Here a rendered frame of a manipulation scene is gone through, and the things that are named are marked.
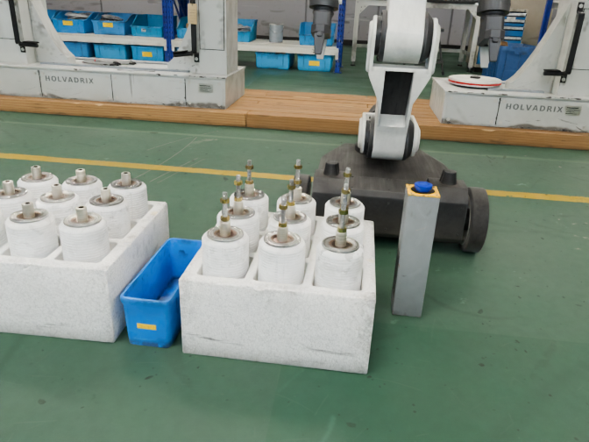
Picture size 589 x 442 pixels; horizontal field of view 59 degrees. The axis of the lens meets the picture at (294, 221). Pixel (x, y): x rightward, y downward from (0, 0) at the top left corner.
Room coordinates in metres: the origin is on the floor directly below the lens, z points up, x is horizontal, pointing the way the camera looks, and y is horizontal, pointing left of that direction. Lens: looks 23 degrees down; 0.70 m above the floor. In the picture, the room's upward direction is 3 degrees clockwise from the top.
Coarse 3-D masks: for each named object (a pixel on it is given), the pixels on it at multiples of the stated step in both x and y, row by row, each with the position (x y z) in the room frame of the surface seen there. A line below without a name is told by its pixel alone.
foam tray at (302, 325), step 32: (320, 224) 1.20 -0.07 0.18; (256, 256) 1.01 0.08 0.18; (192, 288) 0.89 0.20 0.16; (224, 288) 0.88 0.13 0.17; (256, 288) 0.88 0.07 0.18; (288, 288) 0.88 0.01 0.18; (320, 288) 0.88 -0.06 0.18; (192, 320) 0.89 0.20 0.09; (224, 320) 0.88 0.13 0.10; (256, 320) 0.88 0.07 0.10; (288, 320) 0.87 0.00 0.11; (320, 320) 0.86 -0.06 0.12; (352, 320) 0.86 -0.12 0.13; (192, 352) 0.89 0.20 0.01; (224, 352) 0.88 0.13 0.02; (256, 352) 0.88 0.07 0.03; (288, 352) 0.87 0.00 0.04; (320, 352) 0.86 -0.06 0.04; (352, 352) 0.86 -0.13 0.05
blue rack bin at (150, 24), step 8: (136, 16) 6.09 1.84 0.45; (144, 16) 6.29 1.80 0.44; (152, 16) 6.36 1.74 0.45; (160, 16) 6.35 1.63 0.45; (176, 16) 6.28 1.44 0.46; (136, 24) 6.05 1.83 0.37; (144, 24) 6.26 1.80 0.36; (152, 24) 6.36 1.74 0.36; (160, 24) 6.34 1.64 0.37; (176, 24) 6.31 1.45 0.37; (136, 32) 5.89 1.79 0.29; (144, 32) 5.88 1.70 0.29; (152, 32) 5.87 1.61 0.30; (160, 32) 5.86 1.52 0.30
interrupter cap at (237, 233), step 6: (216, 228) 0.98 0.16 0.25; (234, 228) 0.99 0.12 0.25; (210, 234) 0.95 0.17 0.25; (216, 234) 0.96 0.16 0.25; (234, 234) 0.96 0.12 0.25; (240, 234) 0.96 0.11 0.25; (216, 240) 0.93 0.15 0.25; (222, 240) 0.93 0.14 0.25; (228, 240) 0.93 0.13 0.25; (234, 240) 0.93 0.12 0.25
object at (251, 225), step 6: (258, 216) 1.08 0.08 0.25; (234, 222) 1.04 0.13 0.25; (240, 222) 1.04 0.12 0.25; (246, 222) 1.04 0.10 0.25; (252, 222) 1.05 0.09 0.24; (258, 222) 1.07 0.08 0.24; (240, 228) 1.03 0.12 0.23; (246, 228) 1.04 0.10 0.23; (252, 228) 1.05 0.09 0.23; (258, 228) 1.07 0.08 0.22; (252, 234) 1.05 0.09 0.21; (258, 234) 1.07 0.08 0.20; (252, 240) 1.05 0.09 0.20; (258, 240) 1.07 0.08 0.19; (252, 246) 1.05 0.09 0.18; (258, 246) 1.07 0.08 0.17; (252, 252) 1.05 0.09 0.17
